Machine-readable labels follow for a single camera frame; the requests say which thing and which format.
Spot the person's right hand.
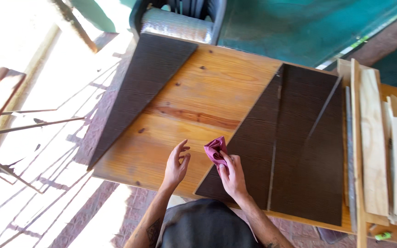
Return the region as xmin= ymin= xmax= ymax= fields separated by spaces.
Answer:
xmin=217 ymin=150 xmax=249 ymax=201

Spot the person's left hand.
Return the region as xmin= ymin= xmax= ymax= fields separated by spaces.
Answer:
xmin=162 ymin=139 xmax=191 ymax=191

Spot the dark red cloth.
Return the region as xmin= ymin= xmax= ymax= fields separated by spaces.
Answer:
xmin=204 ymin=136 xmax=229 ymax=169

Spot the dark brown wedge wood panel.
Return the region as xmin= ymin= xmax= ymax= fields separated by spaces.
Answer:
xmin=194 ymin=64 xmax=285 ymax=211

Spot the person's black shirt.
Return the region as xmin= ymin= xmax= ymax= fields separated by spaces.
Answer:
xmin=156 ymin=199 xmax=264 ymax=248

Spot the dark brown rectangular wood panel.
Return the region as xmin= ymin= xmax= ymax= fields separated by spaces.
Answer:
xmin=269 ymin=64 xmax=346 ymax=227

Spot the dark brown triangular wood panel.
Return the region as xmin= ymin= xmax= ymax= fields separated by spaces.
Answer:
xmin=86 ymin=33 xmax=199 ymax=171

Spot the grey metal bar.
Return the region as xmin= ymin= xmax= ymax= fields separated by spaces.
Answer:
xmin=345 ymin=86 xmax=358 ymax=232

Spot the pile of light wood planks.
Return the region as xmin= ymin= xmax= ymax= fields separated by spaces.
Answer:
xmin=336 ymin=58 xmax=397 ymax=248

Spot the silver foil roll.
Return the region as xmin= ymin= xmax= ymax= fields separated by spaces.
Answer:
xmin=140 ymin=8 xmax=215 ymax=44

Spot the black plastic chair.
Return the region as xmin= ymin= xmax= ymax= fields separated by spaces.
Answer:
xmin=129 ymin=0 xmax=227 ymax=45

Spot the teal tarp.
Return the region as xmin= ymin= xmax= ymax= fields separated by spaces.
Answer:
xmin=217 ymin=0 xmax=397 ymax=68

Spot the brown wooden beam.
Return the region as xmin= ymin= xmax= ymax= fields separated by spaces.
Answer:
xmin=51 ymin=0 xmax=98 ymax=53

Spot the rusty metal frame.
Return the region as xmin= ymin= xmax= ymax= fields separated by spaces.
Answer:
xmin=0 ymin=67 xmax=86 ymax=194

